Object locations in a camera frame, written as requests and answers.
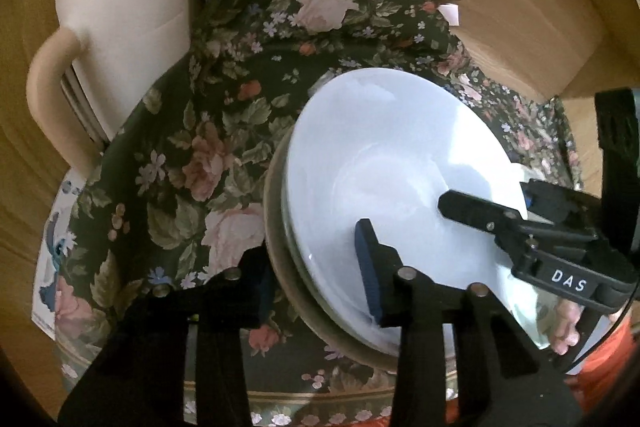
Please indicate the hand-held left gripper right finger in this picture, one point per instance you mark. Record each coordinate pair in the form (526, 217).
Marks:
(366, 272)

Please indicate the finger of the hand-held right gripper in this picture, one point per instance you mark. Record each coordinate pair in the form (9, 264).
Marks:
(550, 202)
(475, 209)

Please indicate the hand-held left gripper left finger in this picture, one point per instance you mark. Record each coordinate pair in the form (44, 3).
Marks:
(265, 297)

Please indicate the white plate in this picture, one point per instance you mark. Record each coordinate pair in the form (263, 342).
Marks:
(400, 147)

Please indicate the person's right hand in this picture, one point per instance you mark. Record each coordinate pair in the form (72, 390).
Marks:
(565, 327)

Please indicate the person's orange clothing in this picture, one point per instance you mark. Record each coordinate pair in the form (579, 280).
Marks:
(610, 367)

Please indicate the dark floral tablecloth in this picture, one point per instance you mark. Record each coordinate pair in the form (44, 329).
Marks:
(210, 132)

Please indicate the blue cartoon printed paper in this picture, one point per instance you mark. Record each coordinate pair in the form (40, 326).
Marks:
(50, 267)

